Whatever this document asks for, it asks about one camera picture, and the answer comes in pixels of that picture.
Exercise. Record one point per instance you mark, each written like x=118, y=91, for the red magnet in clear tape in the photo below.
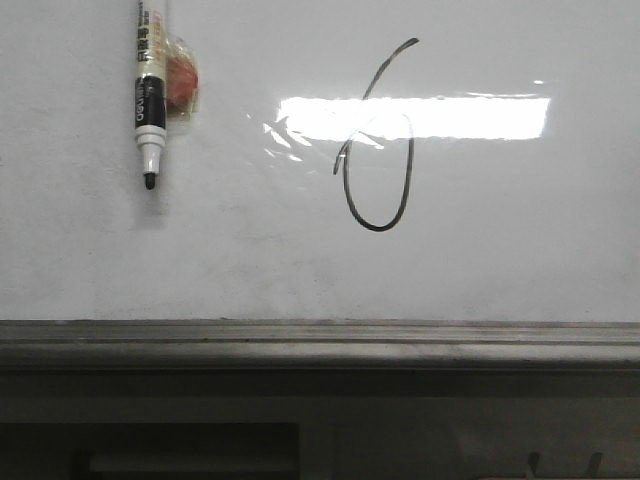
x=182, y=87

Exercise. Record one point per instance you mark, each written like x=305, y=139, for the white whiteboard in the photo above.
x=429, y=160

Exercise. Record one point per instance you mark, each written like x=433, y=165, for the black white whiteboard marker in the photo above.
x=150, y=106

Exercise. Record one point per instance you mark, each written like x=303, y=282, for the grey metal whiteboard tray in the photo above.
x=296, y=344

